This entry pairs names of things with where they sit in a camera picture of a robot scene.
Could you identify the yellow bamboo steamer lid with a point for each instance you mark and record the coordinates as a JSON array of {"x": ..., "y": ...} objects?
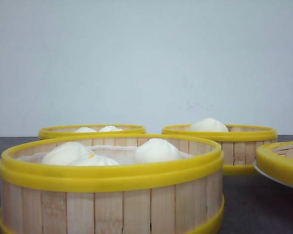
[{"x": 276, "y": 160}]

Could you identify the right white steamed bun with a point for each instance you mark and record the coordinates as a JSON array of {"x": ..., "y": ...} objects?
[{"x": 156, "y": 150}]

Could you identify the white steamed bun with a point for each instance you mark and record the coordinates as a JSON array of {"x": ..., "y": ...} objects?
[
  {"x": 156, "y": 150},
  {"x": 66, "y": 153}
]

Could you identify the back right large bun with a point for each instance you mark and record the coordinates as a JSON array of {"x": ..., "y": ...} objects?
[{"x": 208, "y": 125}]

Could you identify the front middle steamed bun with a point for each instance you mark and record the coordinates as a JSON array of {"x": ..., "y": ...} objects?
[{"x": 94, "y": 160}]

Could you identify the front bamboo steamer basket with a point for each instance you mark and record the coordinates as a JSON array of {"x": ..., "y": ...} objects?
[{"x": 176, "y": 197}]

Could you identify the left white steamed bun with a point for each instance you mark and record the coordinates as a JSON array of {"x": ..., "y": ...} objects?
[{"x": 66, "y": 153}]

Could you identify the white plate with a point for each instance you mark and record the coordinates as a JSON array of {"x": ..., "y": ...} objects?
[{"x": 272, "y": 178}]

